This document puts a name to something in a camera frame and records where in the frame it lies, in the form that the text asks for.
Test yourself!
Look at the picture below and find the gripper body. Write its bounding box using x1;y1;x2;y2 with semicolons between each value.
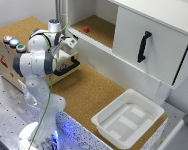
61;35;79;54

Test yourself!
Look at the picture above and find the wooden drawer box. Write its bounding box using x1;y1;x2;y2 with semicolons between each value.
0;16;79;93

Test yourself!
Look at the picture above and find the white cabinet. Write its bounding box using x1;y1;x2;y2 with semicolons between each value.
55;0;188;108

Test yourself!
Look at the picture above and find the green button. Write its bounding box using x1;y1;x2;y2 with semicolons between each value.
15;43;27;54

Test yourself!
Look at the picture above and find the white plastic box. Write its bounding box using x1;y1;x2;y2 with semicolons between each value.
90;88;166;150

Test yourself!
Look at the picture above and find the green cable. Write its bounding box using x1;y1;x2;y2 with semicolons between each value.
26;13;71;150

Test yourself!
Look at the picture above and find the blue button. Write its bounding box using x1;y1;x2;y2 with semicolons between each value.
8;38;21;49

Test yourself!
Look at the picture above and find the pink block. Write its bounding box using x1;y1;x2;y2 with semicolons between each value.
83;26;91;34

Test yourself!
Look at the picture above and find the black drawer handle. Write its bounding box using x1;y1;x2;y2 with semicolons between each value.
53;55;81;77

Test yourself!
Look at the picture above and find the white sliding door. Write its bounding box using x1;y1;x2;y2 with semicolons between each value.
111;5;188;86

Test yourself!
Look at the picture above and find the red button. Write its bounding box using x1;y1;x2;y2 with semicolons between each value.
2;34;14;44

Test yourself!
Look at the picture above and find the black door handle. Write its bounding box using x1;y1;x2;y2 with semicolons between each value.
136;30;153;64

